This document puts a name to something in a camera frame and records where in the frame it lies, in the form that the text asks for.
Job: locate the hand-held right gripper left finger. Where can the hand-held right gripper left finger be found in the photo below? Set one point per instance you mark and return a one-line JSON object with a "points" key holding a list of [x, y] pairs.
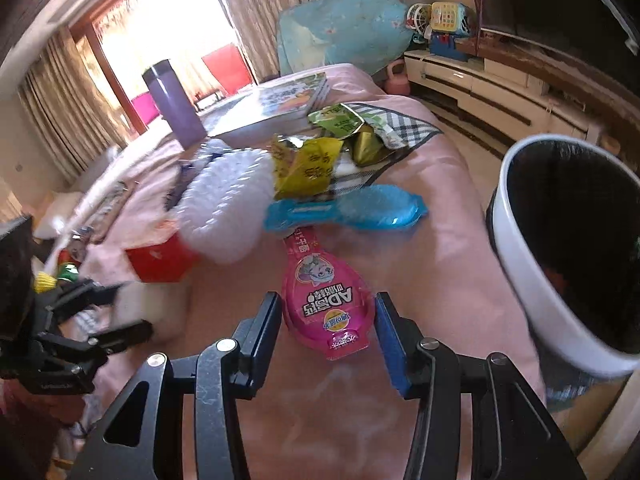
{"points": [[263, 330]]}

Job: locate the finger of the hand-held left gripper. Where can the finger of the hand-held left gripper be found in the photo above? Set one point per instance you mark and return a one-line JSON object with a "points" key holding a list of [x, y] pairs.
{"points": [[110, 341], [85, 297]]}

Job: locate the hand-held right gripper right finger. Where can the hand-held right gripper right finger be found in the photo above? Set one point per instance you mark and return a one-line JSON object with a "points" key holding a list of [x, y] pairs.
{"points": [[391, 345]]}

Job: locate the pink snack packet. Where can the pink snack packet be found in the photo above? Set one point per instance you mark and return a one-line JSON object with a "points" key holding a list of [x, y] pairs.
{"points": [[325, 300]]}

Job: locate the white plastic brush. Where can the white plastic brush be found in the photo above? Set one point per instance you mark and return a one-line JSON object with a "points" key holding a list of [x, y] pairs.
{"points": [[225, 205]]}

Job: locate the blue plastic wrapper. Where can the blue plastic wrapper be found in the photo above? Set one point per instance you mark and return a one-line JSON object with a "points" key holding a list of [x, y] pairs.
{"points": [[370, 207]]}

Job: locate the white trash bin black liner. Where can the white trash bin black liner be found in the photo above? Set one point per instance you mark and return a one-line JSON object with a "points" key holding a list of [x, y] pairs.
{"points": [[515, 240]]}

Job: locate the yellow snack wrapper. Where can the yellow snack wrapper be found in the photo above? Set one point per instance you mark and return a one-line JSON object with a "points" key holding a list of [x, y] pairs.
{"points": [[305, 167]]}

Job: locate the red box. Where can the red box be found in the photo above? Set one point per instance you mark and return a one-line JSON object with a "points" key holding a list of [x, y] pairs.
{"points": [[160, 260]]}

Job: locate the beige striped curtain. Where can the beige striped curtain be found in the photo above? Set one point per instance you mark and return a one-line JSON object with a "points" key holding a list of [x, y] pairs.
{"points": [[280, 5], [65, 105]]}

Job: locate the gold foil wrapper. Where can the gold foil wrapper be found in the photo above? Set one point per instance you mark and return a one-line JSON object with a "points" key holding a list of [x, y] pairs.
{"points": [[367, 147]]}

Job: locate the magenta chair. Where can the magenta chair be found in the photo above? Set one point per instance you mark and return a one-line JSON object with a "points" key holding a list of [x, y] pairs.
{"points": [[147, 107]]}

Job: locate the purple tumbler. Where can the purple tumbler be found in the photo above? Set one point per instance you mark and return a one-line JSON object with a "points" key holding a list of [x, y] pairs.
{"points": [[175, 105]]}

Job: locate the green snack wrapper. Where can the green snack wrapper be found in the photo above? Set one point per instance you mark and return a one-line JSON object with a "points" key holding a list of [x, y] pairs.
{"points": [[337, 119]]}

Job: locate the red chair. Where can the red chair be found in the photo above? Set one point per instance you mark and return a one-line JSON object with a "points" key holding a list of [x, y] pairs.
{"points": [[227, 67]]}

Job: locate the pink toy kettle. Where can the pink toy kettle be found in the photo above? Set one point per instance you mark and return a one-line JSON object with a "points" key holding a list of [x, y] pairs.
{"points": [[397, 77]]}

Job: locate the white tv cabinet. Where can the white tv cabinet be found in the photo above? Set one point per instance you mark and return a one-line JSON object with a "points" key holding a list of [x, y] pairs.
{"points": [[500, 90]]}

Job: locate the light blue fabric bundle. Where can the light blue fabric bundle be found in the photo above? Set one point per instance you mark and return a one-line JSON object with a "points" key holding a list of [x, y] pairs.
{"points": [[345, 30]]}

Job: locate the white toy fan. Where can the white toy fan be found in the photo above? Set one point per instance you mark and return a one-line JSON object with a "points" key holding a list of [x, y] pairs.
{"points": [[417, 17]]}

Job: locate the pink stick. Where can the pink stick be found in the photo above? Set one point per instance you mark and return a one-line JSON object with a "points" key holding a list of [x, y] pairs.
{"points": [[481, 10]]}

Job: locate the black television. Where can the black television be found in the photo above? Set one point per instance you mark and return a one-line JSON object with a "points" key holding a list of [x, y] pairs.
{"points": [[550, 0]]}

